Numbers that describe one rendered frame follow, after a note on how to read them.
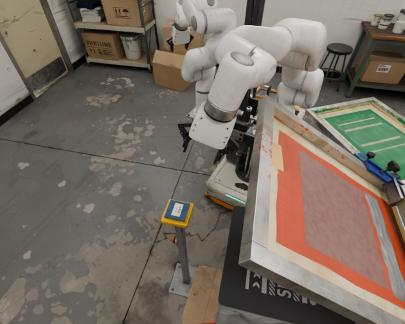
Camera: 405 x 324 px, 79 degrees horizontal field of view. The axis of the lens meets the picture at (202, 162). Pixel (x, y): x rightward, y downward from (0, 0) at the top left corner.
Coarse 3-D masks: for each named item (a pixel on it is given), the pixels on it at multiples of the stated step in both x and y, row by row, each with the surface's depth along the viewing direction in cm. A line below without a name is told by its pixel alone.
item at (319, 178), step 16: (288, 144) 80; (288, 160) 74; (304, 160) 79; (320, 160) 85; (288, 176) 70; (304, 176) 74; (320, 176) 79; (336, 176) 84; (320, 192) 74; (336, 192) 78; (352, 192) 84; (368, 192) 90; (336, 208) 73; (352, 208) 78; (368, 208) 84; (384, 208) 90; (368, 224) 78
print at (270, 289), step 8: (248, 272) 98; (248, 280) 96; (256, 280) 96; (264, 280) 96; (248, 288) 94; (256, 288) 94; (264, 288) 94; (272, 288) 94; (280, 288) 94; (280, 296) 92; (288, 296) 92; (296, 296) 92; (312, 304) 90
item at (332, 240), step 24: (288, 192) 66; (288, 216) 60; (312, 216) 65; (336, 216) 71; (288, 240) 56; (312, 240) 60; (336, 240) 65; (360, 240) 70; (336, 264) 60; (360, 264) 64; (384, 264) 70; (384, 288) 64
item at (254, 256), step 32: (256, 128) 74; (256, 160) 62; (352, 160) 90; (256, 192) 54; (256, 224) 49; (256, 256) 45; (288, 288) 48; (320, 288) 48; (352, 320) 53; (384, 320) 53
